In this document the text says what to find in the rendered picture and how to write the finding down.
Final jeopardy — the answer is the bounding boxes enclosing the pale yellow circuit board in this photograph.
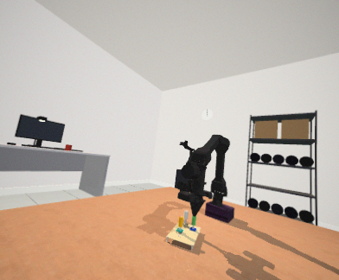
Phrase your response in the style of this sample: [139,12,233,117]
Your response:
[166,210,201,251]

